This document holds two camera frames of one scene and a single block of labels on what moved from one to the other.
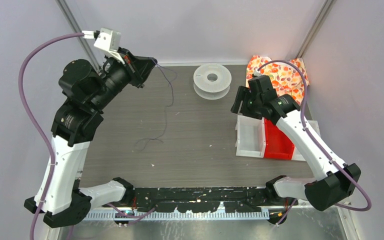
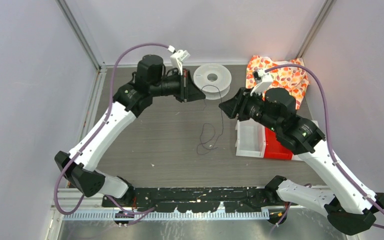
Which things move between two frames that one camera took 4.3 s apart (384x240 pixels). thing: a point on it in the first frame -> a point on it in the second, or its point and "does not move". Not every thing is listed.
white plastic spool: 209,90 does not move
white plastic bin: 250,136 does not move
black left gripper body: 129,70 -> 177,85
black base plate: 244,199 does not move
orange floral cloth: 287,79 does not move
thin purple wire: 163,68 -> 222,118
